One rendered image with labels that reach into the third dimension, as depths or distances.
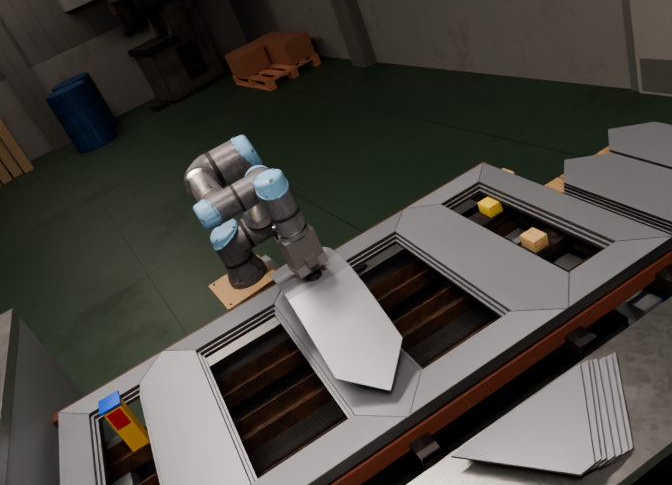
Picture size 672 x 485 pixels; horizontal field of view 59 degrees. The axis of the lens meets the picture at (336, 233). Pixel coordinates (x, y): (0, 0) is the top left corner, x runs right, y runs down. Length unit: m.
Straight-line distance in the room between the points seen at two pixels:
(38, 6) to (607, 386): 8.85
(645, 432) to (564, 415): 0.15
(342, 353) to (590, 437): 0.54
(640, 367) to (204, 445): 1.00
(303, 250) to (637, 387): 0.79
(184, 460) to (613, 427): 0.94
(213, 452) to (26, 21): 8.38
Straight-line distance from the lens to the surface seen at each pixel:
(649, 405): 1.40
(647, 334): 1.54
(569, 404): 1.36
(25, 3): 9.47
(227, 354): 2.03
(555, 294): 1.51
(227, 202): 1.46
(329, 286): 1.49
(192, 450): 1.54
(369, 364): 1.38
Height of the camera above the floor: 1.83
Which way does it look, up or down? 29 degrees down
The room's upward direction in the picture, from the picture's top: 23 degrees counter-clockwise
